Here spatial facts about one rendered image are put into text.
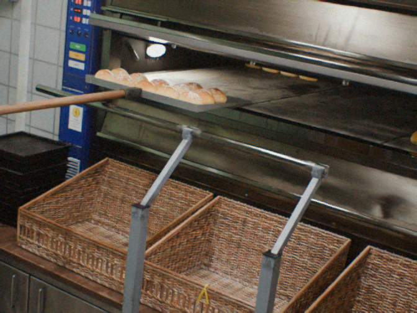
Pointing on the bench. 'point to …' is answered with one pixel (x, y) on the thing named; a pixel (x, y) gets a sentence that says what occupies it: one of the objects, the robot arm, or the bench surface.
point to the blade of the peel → (167, 96)
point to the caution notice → (76, 118)
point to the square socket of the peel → (132, 92)
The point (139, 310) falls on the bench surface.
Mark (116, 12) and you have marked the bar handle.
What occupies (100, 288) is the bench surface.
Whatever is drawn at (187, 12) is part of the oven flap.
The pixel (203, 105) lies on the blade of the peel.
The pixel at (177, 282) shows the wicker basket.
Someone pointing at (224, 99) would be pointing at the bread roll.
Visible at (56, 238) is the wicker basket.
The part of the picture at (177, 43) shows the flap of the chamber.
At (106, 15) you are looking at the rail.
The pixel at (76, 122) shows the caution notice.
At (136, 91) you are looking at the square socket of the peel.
